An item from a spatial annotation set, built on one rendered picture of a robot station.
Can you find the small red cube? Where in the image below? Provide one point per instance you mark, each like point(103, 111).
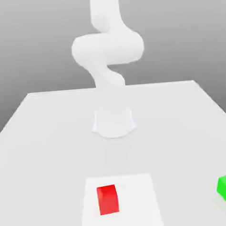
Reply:
point(108, 200)

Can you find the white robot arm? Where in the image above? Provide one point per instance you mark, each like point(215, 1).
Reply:
point(108, 48)

